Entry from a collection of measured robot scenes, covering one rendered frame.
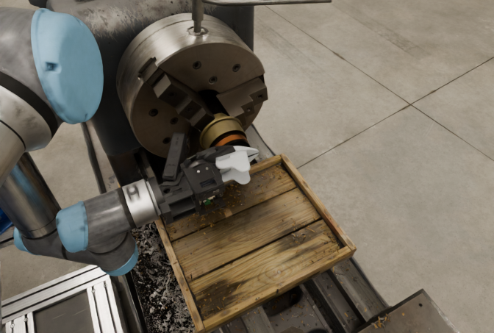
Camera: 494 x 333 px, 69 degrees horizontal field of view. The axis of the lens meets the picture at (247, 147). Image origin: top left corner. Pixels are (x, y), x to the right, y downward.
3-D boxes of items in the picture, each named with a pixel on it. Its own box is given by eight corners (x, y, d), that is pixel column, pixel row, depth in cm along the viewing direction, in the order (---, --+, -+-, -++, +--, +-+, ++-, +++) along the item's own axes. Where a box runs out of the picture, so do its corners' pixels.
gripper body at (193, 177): (229, 205, 66) (166, 231, 63) (211, 172, 72) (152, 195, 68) (228, 180, 61) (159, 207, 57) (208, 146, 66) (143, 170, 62)
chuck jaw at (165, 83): (181, 101, 78) (138, 76, 69) (197, 84, 77) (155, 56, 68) (201, 134, 72) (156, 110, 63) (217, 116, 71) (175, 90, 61)
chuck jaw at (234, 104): (209, 85, 79) (256, 64, 81) (214, 101, 83) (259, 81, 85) (231, 116, 72) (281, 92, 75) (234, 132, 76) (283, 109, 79)
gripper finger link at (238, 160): (269, 168, 67) (224, 186, 65) (254, 147, 71) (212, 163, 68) (270, 157, 65) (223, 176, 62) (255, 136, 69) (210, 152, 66)
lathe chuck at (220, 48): (129, 149, 89) (108, 30, 67) (242, 120, 101) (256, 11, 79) (139, 175, 83) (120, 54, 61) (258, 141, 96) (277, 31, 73)
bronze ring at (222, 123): (192, 115, 70) (211, 148, 65) (235, 101, 73) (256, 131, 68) (195, 145, 77) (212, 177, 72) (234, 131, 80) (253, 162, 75)
